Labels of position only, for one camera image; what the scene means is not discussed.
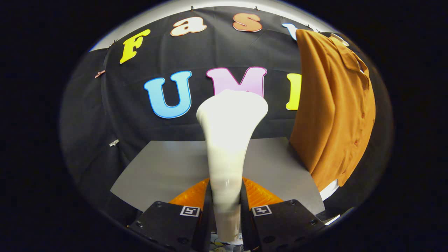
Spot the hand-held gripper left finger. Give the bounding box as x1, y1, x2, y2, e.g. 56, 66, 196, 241
129, 177, 213, 252

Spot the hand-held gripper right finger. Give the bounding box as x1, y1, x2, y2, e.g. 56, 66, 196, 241
240, 176, 327, 252

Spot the white garment steamer head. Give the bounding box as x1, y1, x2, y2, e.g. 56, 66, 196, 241
196, 89, 269, 244

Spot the brown button-up shirt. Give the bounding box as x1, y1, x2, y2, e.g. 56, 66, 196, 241
290, 29, 376, 192

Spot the grey cabinet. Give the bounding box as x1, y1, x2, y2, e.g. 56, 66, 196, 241
110, 137, 326, 215

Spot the black backdrop cloth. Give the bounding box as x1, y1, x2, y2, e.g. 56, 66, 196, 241
59, 5, 394, 228

